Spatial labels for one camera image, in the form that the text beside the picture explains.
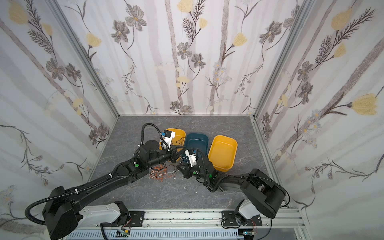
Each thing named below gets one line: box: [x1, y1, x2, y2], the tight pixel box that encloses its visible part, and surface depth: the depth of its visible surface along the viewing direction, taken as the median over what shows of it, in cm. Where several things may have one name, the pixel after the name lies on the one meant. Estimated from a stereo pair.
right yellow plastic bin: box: [207, 135, 238, 172], surface depth 102 cm
